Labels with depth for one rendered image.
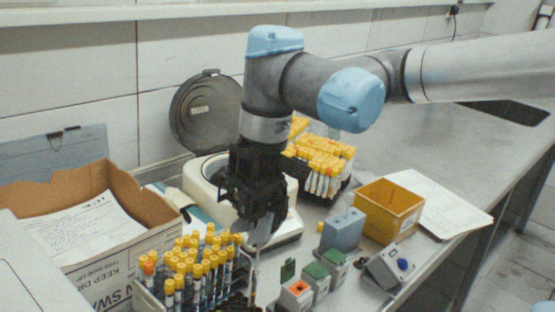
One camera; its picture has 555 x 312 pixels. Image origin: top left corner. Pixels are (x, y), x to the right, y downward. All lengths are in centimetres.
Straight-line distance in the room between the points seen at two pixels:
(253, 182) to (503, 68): 35
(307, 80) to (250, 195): 19
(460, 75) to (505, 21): 247
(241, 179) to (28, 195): 51
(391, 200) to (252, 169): 65
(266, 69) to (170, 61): 60
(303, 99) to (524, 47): 25
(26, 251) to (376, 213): 77
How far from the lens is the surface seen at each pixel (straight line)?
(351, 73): 52
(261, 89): 58
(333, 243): 98
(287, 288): 82
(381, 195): 122
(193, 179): 103
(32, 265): 54
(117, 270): 82
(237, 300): 86
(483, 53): 57
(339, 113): 51
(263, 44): 56
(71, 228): 98
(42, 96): 101
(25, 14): 92
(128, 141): 115
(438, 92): 59
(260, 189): 63
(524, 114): 269
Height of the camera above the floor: 151
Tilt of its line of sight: 26 degrees down
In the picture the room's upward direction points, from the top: 8 degrees clockwise
